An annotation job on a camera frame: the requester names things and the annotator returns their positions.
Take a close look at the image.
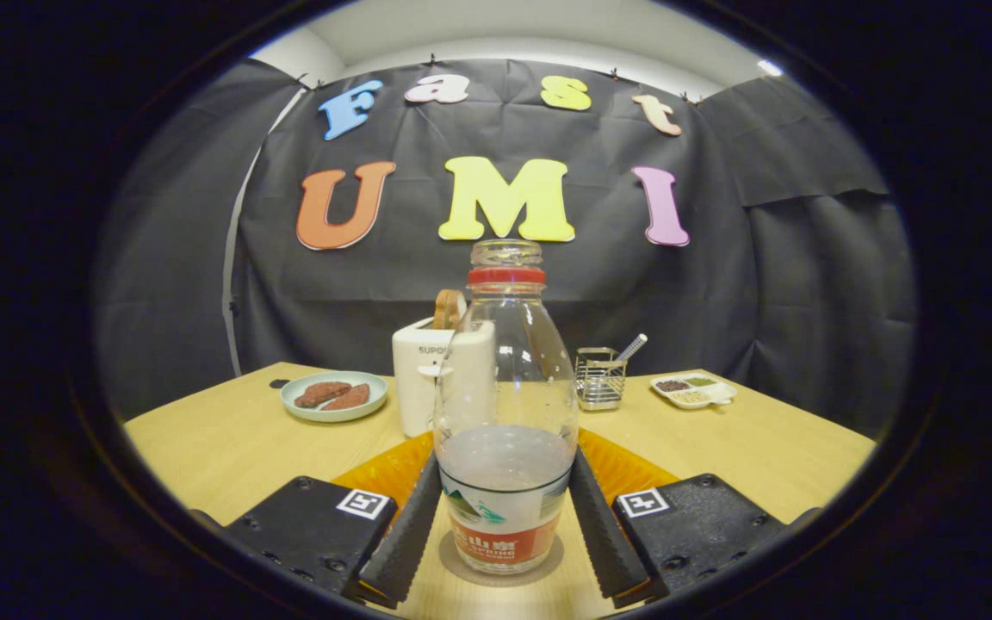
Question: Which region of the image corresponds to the reddish brown food piece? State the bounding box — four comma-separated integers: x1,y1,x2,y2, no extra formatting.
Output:
321,384,371,412
294,381,352,409

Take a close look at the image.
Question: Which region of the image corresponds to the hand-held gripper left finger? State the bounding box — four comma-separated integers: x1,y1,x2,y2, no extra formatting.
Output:
220,431,445,611

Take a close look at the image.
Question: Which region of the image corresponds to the metal wire holder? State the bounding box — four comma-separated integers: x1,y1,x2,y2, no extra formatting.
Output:
575,347,628,412

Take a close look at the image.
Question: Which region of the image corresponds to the white divided condiment dish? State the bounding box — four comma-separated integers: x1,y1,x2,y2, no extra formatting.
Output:
650,373,736,410

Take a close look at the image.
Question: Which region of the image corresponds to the clear plastic bottle red label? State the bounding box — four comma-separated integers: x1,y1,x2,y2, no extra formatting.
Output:
433,239,580,575

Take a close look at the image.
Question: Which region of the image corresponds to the brown bread slice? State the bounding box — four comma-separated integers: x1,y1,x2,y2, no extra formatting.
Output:
433,289,468,331

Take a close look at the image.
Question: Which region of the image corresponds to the wooden table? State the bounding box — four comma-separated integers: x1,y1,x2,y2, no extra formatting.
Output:
121,362,878,619

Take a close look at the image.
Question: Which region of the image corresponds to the black backdrop cloth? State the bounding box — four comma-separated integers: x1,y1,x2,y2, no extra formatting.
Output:
91,59,917,440

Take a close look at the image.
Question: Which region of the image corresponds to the white toaster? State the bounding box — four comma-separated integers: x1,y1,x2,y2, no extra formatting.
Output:
391,317,497,438

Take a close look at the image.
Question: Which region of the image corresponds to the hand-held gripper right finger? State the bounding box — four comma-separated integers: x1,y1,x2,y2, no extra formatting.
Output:
569,428,822,603

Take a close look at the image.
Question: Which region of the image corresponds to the pale green plate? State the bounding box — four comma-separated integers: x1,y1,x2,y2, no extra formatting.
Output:
280,370,388,424

